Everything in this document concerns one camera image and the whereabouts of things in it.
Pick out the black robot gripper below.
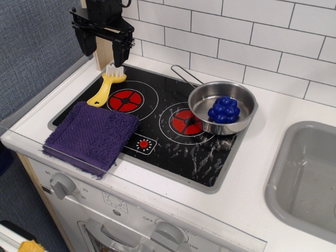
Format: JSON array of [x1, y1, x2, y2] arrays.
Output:
[[70, 1, 134, 66]]

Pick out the small steel pan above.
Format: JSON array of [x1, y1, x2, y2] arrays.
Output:
[[171, 65, 256, 136]]

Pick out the blue bumpy toy block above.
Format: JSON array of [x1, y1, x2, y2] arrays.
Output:
[[208, 96, 240, 124]]

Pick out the black toy stove top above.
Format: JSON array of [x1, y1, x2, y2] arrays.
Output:
[[47, 64, 250, 195]]

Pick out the yellow dish brush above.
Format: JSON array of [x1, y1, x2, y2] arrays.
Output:
[[87, 64, 127, 108]]

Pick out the purple folded towel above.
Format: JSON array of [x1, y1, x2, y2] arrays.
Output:
[[43, 101, 139, 177]]

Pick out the grey left oven knob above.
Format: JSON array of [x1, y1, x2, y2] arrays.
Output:
[[50, 173, 76, 200]]

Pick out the grey oven knob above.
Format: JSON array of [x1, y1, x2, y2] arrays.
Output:
[[150, 222, 184, 251], [50, 173, 76, 200]]

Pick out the grey right oven knob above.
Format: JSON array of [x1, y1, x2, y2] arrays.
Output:
[[150, 222, 184, 251]]

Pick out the yellow cloth scrap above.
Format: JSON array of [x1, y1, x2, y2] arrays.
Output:
[[18, 240, 45, 252]]

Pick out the grey sink basin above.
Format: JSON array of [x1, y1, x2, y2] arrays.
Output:
[[265, 121, 335, 243]]

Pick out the wooden upright post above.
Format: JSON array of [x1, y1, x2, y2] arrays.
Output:
[[74, 1, 113, 70]]

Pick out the grey oven door handle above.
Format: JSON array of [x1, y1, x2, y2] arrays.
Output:
[[85, 219, 151, 251]]

